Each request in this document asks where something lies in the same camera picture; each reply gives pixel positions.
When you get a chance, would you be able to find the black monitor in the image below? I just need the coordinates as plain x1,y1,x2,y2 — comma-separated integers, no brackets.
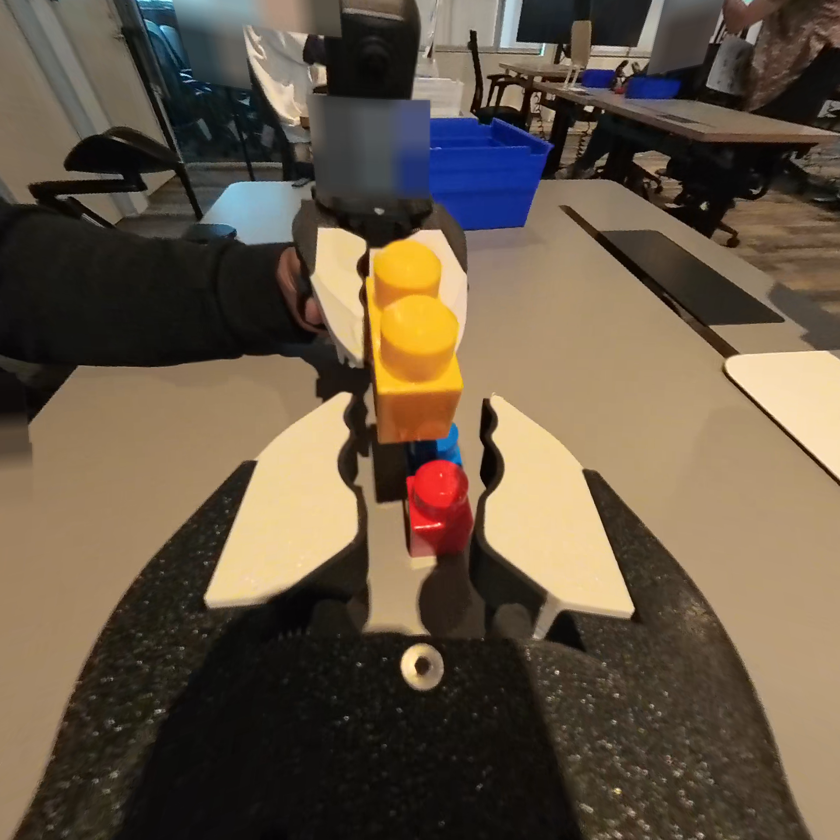
515,0,654,48

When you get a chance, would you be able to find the small white desk stand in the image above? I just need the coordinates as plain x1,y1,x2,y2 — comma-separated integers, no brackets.
566,20,593,89

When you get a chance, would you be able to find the blue plastic bin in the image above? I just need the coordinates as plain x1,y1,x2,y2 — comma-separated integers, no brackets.
430,118,554,231

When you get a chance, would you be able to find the black office chair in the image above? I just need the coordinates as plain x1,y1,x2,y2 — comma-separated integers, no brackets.
467,29,547,135
28,126,238,245

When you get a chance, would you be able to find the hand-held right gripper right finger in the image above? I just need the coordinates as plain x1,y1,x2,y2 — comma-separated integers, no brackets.
474,394,637,643

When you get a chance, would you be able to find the person's left hand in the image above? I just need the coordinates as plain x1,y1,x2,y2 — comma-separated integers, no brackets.
277,246,327,333

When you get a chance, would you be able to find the yellow two-stud block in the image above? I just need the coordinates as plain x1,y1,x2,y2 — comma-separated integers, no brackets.
364,239,465,444

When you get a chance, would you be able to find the wooden desk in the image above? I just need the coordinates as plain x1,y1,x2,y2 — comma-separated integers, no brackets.
499,62,840,237

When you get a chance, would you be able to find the blue one-stud block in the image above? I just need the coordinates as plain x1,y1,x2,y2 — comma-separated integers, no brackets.
410,423,463,470

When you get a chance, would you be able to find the person's left forearm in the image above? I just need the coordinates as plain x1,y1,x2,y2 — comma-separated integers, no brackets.
0,202,317,370

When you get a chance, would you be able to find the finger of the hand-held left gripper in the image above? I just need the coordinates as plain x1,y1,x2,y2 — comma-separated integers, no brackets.
310,225,371,368
413,228,471,336

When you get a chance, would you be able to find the black table pad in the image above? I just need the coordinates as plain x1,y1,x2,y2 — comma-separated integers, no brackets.
600,230,785,326

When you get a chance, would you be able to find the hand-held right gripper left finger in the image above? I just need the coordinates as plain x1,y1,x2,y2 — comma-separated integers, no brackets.
203,390,365,611

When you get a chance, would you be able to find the white stand base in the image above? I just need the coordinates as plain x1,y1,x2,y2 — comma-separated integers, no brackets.
724,351,840,483

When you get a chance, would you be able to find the red one-stud block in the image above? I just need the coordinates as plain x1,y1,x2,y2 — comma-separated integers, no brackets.
406,459,475,559

